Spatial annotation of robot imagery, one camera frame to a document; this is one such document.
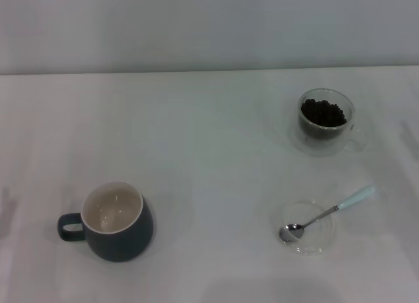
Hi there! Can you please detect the blue-handled metal spoon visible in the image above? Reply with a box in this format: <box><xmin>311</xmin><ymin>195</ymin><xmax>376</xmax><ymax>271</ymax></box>
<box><xmin>278</xmin><ymin>184</ymin><xmax>377</xmax><ymax>243</ymax></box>

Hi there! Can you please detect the dark coffee beans heap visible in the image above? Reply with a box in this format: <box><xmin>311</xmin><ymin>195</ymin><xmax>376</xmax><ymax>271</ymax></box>
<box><xmin>301</xmin><ymin>98</ymin><xmax>348</xmax><ymax>127</ymax></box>

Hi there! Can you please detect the dark teal ceramic mug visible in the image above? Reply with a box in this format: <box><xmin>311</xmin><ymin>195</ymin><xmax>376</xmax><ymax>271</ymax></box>
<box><xmin>58</xmin><ymin>181</ymin><xmax>155</xmax><ymax>263</ymax></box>

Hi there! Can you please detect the round clear glass dish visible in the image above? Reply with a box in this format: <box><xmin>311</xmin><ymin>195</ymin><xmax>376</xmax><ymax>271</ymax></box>
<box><xmin>273</xmin><ymin>200</ymin><xmax>338</xmax><ymax>257</ymax></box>

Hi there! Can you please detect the double-wall glass cup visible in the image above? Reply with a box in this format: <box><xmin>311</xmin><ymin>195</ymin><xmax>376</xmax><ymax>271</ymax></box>
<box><xmin>297</xmin><ymin>88</ymin><xmax>367</xmax><ymax>153</ymax></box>

